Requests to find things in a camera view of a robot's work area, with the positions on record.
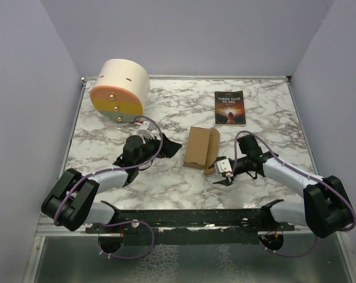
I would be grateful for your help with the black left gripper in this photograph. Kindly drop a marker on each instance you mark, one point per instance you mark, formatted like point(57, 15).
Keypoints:
point(170, 148)

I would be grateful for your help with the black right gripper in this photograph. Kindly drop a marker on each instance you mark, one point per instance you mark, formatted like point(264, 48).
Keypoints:
point(225, 181)

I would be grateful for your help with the brown cardboard box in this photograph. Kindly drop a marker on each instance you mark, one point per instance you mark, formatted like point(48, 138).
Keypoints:
point(201, 148)

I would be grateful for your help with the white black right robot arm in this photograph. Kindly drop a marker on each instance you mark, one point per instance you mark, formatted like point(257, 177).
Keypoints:
point(325, 207)

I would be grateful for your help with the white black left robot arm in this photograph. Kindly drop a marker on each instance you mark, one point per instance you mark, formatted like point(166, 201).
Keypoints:
point(71, 203)

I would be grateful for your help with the dark book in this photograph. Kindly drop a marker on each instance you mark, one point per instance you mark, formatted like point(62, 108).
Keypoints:
point(229, 108)

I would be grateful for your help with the cream cylindrical container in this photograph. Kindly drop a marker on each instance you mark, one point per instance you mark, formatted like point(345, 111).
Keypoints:
point(121, 90)

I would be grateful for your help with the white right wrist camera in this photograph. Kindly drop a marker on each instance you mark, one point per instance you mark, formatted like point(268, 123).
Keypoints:
point(223, 167)

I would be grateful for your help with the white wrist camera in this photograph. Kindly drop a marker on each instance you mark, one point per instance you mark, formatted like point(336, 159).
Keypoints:
point(223, 167)
point(146, 129)

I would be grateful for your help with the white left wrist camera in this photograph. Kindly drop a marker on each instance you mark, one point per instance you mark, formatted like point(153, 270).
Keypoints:
point(146, 129)

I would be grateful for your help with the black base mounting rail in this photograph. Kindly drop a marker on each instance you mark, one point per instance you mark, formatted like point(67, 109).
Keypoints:
point(190, 227)

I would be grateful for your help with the aluminium frame rail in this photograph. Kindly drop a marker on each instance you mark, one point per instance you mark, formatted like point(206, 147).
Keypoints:
point(45, 227)

